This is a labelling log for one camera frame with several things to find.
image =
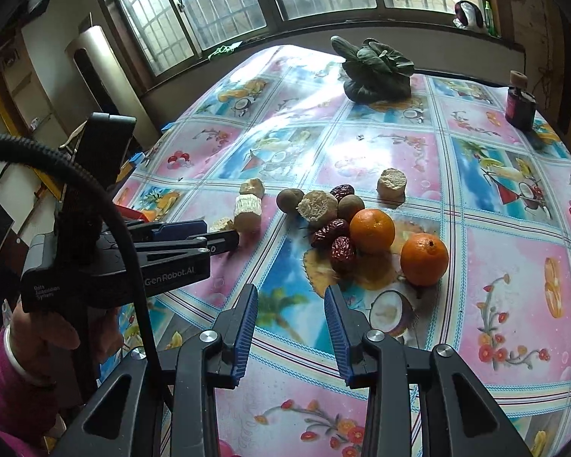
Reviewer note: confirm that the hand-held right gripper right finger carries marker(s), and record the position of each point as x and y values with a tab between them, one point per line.
338	338

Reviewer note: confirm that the red date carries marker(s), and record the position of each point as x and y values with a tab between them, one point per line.
342	192
343	253
329	233

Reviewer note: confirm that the brown kiwi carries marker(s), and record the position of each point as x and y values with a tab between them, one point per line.
288	200
352	208

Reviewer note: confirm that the red box with white inside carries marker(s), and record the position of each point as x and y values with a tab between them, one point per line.
131	213

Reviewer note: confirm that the dark jar with cork lid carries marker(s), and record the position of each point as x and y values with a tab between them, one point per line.
519	102

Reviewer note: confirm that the person's left hand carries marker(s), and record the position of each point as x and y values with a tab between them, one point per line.
50	335

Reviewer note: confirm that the green bottle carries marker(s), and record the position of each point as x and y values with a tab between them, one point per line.
490	19

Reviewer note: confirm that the person's left forearm pink sleeve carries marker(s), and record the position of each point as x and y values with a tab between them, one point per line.
14	414

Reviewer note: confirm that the white standing air conditioner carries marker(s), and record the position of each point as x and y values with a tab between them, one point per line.
93	52

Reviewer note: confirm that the printed plastic tablecloth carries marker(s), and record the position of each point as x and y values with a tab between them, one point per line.
361	152

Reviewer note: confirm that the orange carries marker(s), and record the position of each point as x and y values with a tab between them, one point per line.
424	259
372	231

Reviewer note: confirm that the green cloth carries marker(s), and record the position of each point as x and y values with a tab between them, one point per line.
224	50

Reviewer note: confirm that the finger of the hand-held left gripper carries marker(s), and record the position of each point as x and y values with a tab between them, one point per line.
181	230
219	243

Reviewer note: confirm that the barred window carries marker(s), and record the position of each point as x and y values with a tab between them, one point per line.
228	0

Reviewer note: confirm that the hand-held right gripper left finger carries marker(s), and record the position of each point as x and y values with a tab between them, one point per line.
245	328

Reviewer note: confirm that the dark green leafy vegetable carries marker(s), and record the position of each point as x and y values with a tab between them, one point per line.
373	71

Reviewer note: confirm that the round pale yam piece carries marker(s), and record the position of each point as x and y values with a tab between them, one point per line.
391	185

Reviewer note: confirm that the red and white bag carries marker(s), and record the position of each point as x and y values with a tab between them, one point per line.
467	13

